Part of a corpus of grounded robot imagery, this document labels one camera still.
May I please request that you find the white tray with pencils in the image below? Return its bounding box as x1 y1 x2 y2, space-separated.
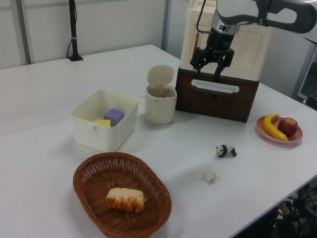
191 78 240 94

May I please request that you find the black camera stand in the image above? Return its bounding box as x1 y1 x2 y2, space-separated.
67 0 84 62

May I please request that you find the cream trash bin lid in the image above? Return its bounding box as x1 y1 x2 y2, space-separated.
147 64 175 88

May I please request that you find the white paper ball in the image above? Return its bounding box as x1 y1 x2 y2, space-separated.
198 169 218 185

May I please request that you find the purple cube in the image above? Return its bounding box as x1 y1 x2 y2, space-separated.
104 108 125 127

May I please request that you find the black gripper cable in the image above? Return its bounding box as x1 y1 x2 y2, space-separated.
196 0 210 34

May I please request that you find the yellow toy banana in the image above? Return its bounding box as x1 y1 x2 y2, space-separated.
262 114 289 142

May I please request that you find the red toy apple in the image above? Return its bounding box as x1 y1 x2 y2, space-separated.
277 117 299 137

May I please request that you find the black cable bundle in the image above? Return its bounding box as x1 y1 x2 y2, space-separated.
271 183 317 238

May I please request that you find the panda figurine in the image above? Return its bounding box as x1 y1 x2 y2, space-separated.
214 144 238 159

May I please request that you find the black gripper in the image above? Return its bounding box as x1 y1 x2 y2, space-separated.
190 27 236 82

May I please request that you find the toy bread loaf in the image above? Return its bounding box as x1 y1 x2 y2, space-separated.
106 187 147 213

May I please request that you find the pink plate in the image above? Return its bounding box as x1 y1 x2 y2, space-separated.
256 116 304 148

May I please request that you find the brown wicker basket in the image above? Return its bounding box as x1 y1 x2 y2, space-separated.
72 152 173 238

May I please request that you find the cream plastic cabinet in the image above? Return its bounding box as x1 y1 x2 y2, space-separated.
178 0 273 83

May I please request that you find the yellow cube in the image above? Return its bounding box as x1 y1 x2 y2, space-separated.
94 119 112 128

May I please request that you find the cream trash bin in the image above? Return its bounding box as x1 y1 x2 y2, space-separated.
144 84 178 125

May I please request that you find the dark brown wooden drawer cabinet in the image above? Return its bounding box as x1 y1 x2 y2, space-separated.
174 67 260 123

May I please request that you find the cream plastic storage box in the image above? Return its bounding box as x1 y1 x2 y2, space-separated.
70 89 140 153

